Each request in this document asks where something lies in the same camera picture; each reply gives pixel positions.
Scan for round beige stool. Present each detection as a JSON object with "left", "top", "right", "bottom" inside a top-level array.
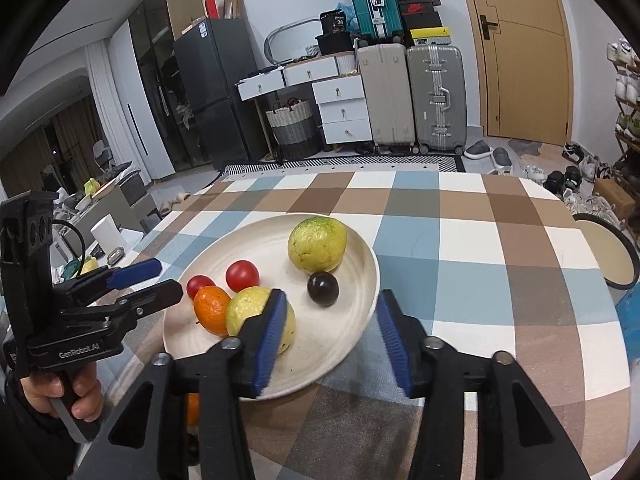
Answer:
[{"left": 571, "top": 212, "right": 639, "bottom": 291}]

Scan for black red-logo shoe box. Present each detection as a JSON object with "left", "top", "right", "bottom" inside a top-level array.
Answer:
[{"left": 399, "top": 1, "right": 442, "bottom": 16}]

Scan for white vanity desk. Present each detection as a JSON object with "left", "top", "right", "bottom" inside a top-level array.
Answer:
[{"left": 236, "top": 55, "right": 364, "bottom": 102}]

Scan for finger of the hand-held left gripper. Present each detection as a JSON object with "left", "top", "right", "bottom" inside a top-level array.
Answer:
[
  {"left": 66, "top": 258, "right": 162, "bottom": 306},
  {"left": 66, "top": 279, "right": 184, "bottom": 319}
]

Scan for wooden door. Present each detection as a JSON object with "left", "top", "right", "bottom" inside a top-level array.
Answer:
[{"left": 454, "top": 0, "right": 574, "bottom": 147}]

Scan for plain black shoe box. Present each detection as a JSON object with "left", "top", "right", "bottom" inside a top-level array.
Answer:
[{"left": 402, "top": 12, "right": 444, "bottom": 31}]

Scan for teal suitcase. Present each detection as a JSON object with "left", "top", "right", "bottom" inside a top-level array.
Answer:
[{"left": 343, "top": 0, "right": 405, "bottom": 44}]

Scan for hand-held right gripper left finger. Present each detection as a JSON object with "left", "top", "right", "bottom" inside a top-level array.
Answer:
[{"left": 87, "top": 289, "right": 289, "bottom": 480}]

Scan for black white patterned rug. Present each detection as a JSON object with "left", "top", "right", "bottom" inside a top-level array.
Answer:
[{"left": 222, "top": 154, "right": 466, "bottom": 177}]

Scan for silver suitcase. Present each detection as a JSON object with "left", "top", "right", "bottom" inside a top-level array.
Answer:
[{"left": 405, "top": 44, "right": 469, "bottom": 156}]

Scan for cream round plate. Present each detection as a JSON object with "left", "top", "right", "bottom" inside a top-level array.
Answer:
[{"left": 162, "top": 212, "right": 380, "bottom": 402}]

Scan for black storage box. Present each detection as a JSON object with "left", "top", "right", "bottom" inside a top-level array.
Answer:
[{"left": 315, "top": 32, "right": 357, "bottom": 56}]

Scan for beige suitcase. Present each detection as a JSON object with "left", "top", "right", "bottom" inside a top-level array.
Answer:
[{"left": 356, "top": 43, "right": 417, "bottom": 154}]

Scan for grey door mat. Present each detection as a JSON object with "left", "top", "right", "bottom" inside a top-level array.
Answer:
[{"left": 507, "top": 138, "right": 544, "bottom": 159}]

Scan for dark glass-door wardrobe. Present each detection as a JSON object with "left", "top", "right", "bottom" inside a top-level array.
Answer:
[{"left": 127, "top": 0, "right": 206, "bottom": 181}]

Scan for pile of loose sneakers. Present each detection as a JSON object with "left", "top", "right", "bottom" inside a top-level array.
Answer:
[{"left": 520, "top": 142, "right": 621, "bottom": 216}]

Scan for black tub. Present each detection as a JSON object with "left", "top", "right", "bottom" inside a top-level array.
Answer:
[{"left": 320, "top": 10, "right": 354, "bottom": 36}]

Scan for blue plastic bag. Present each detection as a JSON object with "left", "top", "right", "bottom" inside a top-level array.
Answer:
[{"left": 334, "top": 2, "right": 359, "bottom": 31}]

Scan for red tomato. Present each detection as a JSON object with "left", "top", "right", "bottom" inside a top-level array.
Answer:
[
  {"left": 225, "top": 259, "right": 261, "bottom": 292},
  {"left": 186, "top": 275, "right": 216, "bottom": 301}
]

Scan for large orange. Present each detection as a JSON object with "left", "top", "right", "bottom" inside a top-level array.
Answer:
[{"left": 193, "top": 286, "right": 234, "bottom": 337}]

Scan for rows of shoes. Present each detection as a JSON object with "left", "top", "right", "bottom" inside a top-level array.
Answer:
[{"left": 607, "top": 38, "right": 640, "bottom": 141}]

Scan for person's left hand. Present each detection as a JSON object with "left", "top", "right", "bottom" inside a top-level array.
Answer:
[{"left": 20, "top": 361, "right": 106, "bottom": 422}]

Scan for checked tablecloth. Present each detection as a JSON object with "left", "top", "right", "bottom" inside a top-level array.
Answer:
[{"left": 85, "top": 170, "right": 632, "bottom": 480}]

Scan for grey wicker basket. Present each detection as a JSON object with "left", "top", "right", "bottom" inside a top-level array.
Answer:
[{"left": 264, "top": 97, "right": 321, "bottom": 161}]

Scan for dark plum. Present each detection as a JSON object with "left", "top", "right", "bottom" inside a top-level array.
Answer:
[{"left": 306, "top": 271, "right": 340, "bottom": 307}]

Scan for white drawer chest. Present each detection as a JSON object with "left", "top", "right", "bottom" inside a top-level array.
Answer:
[{"left": 312, "top": 75, "right": 374, "bottom": 146}]

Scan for black cable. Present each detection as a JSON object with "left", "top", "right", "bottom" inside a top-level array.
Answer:
[{"left": 52, "top": 218, "right": 84, "bottom": 277}]

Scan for wooden shoe rack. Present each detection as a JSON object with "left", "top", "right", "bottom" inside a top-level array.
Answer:
[{"left": 607, "top": 37, "right": 640, "bottom": 182}]

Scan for yellow shoe box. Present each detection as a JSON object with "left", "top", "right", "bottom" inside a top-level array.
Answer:
[{"left": 409, "top": 26, "right": 451, "bottom": 47}]

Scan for brown cardboard box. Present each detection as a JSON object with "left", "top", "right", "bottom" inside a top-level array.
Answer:
[{"left": 593, "top": 178, "right": 636, "bottom": 219}]

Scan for dark grey fridge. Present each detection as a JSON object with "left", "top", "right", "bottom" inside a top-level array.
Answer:
[{"left": 173, "top": 17, "right": 266, "bottom": 171}]

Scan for pair of beige sandals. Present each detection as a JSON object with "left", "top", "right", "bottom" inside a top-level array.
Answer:
[{"left": 158, "top": 192, "right": 192, "bottom": 211}]

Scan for white cylindrical appliance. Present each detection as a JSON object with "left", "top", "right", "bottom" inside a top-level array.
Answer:
[{"left": 90, "top": 213, "right": 126, "bottom": 262}]

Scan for yellow-green guava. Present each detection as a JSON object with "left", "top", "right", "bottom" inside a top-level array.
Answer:
[
  {"left": 225, "top": 286, "right": 297, "bottom": 356},
  {"left": 287, "top": 216, "right": 348, "bottom": 276}
]

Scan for oval mirror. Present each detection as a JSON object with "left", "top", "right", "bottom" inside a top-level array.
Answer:
[{"left": 263, "top": 17, "right": 326, "bottom": 66}]

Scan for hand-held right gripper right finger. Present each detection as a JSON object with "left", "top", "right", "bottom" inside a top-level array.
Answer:
[{"left": 376, "top": 290, "right": 592, "bottom": 480}]

